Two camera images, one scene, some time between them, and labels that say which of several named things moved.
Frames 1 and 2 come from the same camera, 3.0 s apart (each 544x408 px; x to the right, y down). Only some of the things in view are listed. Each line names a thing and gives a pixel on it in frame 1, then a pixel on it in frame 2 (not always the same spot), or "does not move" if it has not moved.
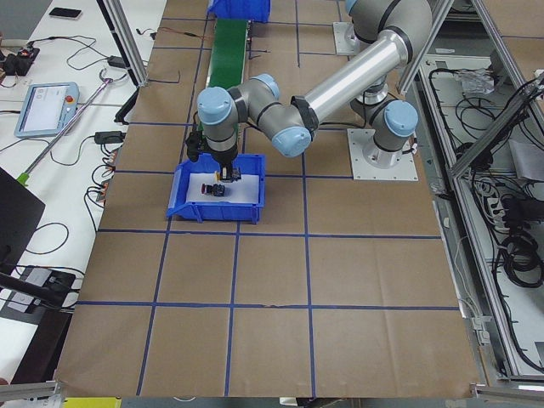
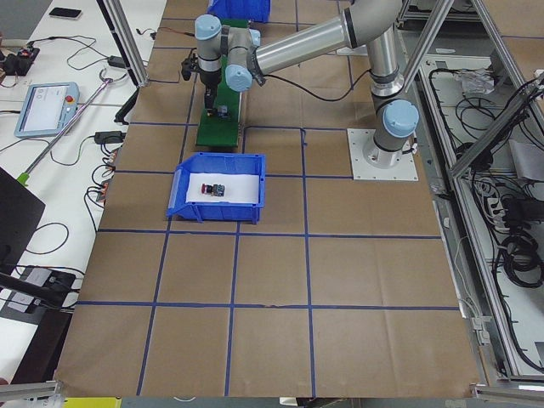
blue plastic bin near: (249, 163) does not move
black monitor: (20, 213) does not move
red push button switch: (215, 189) does not move
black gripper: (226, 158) -> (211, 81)
